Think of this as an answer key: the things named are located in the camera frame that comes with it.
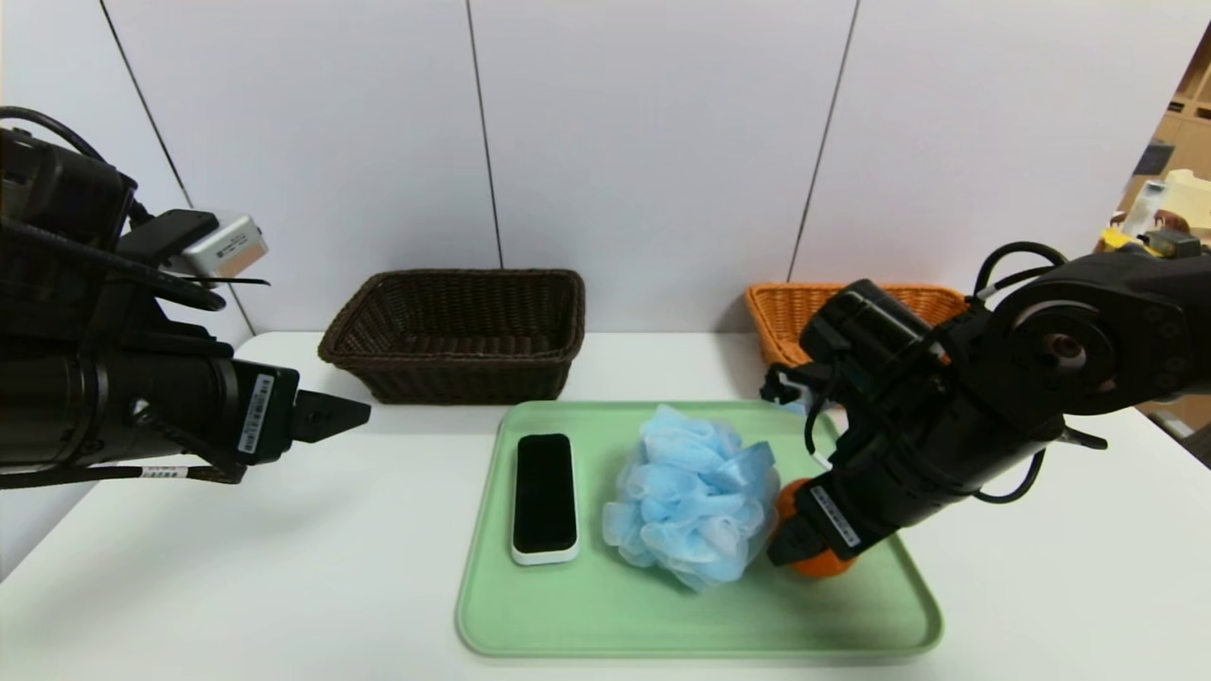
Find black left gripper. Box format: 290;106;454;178
113;348;372;466

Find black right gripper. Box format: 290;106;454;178
766;440;928;568

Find orange fruit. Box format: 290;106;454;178
776;477;858;578

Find blue mesh bath loofah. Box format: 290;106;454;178
603;405;781;592

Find black and white rectangular block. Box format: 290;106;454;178
512;433;580;566

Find dark brown wicker basket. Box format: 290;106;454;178
318;269;586;406

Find orange wicker basket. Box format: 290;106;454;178
745;283;968;368

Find light green plastic tray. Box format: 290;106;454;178
456;400;943;657

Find white plastic bottle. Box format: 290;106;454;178
1126;180;1167;237

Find beige box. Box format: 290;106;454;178
1162;168;1211;233

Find wooden shelf unit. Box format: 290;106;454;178
1150;19;1211;185

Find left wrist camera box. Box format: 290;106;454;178
182;216;269;279

